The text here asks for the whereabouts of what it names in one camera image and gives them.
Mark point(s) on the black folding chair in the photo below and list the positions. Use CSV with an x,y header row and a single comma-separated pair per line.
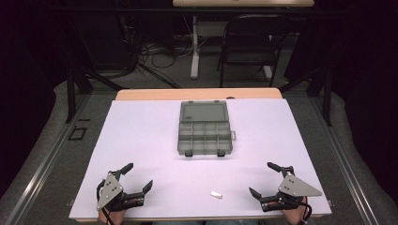
x,y
250,47

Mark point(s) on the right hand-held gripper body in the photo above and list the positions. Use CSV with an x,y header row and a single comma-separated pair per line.
x,y
295,187

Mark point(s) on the white desk with legs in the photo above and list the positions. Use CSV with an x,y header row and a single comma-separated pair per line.
x,y
195,47

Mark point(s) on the white table cover sheet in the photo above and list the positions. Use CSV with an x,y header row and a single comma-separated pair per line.
x,y
156,150

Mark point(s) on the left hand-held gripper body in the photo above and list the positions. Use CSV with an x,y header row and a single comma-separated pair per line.
x,y
109,187

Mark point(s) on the person's left hand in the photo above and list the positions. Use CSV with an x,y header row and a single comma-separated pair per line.
x,y
116,216

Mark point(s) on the small white eraser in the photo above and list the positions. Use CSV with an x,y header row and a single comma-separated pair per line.
x,y
216,194

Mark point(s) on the person's right hand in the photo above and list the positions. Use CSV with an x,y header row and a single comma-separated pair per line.
x,y
294,215

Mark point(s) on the grey plastic compartment box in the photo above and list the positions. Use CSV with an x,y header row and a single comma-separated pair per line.
x,y
205,128

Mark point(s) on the black metal stand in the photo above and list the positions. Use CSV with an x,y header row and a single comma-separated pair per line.
x,y
71,93
327,97

